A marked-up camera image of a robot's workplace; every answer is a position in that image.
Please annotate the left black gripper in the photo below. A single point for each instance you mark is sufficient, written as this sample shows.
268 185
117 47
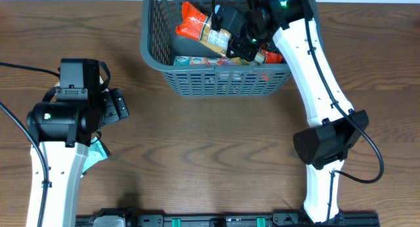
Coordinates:
115 106

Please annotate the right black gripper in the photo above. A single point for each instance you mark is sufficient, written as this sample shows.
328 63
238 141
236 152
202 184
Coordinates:
241 46

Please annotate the orange spaghetti packet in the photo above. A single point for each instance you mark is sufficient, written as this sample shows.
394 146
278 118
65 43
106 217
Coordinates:
197 26

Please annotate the blue Kleenex tissue multipack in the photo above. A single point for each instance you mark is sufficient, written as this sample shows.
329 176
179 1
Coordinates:
195 60

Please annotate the grey plastic basket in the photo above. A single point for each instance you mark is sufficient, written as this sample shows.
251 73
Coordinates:
160 45

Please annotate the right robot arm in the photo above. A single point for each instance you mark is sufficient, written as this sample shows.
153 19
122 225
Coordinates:
334 125

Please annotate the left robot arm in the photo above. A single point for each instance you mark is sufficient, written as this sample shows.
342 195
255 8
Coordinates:
61 126

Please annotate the teal white sachet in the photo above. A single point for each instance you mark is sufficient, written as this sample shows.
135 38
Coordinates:
96 153

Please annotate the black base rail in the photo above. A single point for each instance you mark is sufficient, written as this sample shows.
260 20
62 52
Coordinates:
129 218

